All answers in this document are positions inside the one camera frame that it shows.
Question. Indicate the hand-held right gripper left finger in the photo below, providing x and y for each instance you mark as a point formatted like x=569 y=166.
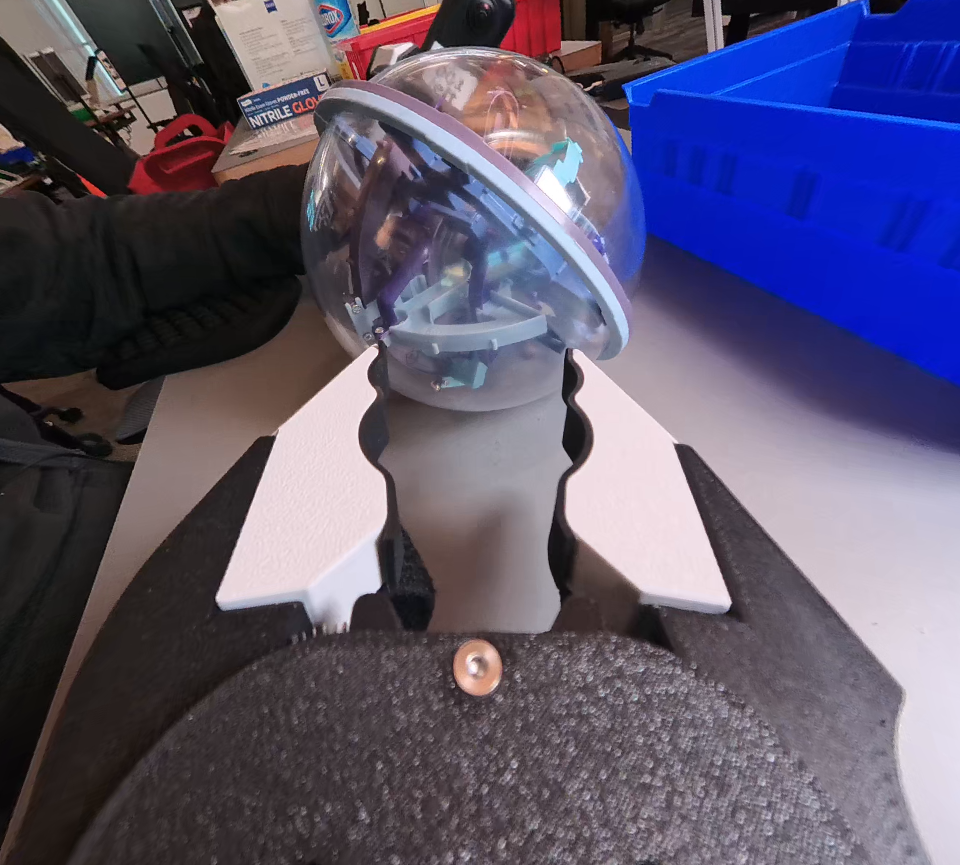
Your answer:
x=308 y=505

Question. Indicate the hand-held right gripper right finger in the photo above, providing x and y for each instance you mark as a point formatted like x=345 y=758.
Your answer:
x=645 y=505

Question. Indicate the clear maze ball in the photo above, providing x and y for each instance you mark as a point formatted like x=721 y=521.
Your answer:
x=465 y=220

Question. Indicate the person's left forearm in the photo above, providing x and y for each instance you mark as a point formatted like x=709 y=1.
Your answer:
x=135 y=265

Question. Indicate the red plastic bin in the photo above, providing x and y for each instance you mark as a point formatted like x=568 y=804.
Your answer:
x=398 y=37

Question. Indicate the wipes canister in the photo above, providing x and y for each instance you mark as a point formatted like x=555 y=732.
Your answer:
x=333 y=7

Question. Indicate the white cardboard box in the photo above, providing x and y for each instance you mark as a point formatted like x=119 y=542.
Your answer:
x=270 y=37

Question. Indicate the glove box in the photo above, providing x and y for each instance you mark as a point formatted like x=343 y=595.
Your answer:
x=285 y=108

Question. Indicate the person's black printed jacket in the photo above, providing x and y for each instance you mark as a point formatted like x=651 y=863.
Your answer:
x=53 y=580

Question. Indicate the red bag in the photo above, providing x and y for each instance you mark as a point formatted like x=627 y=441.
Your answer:
x=173 y=157

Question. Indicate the blue plastic bin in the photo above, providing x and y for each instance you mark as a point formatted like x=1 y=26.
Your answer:
x=810 y=190

